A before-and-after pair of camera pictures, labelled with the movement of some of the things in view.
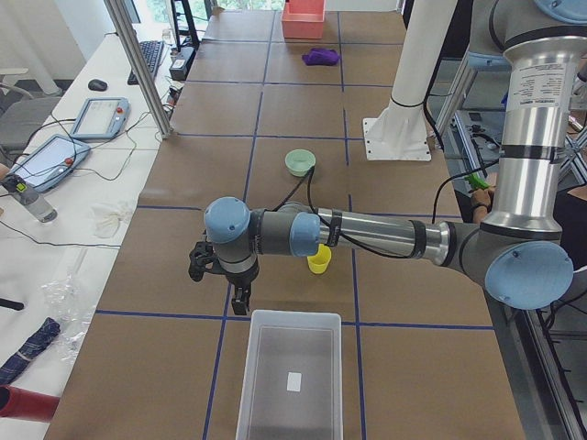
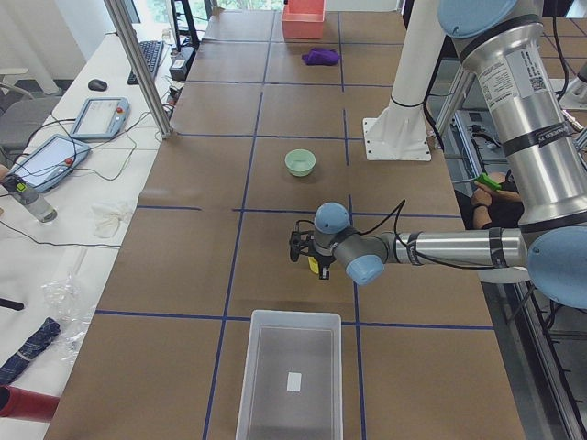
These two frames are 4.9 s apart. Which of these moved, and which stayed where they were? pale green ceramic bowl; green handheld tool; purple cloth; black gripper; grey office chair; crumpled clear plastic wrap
Moved: black gripper; green handheld tool
Stayed: crumpled clear plastic wrap; pale green ceramic bowl; grey office chair; purple cloth
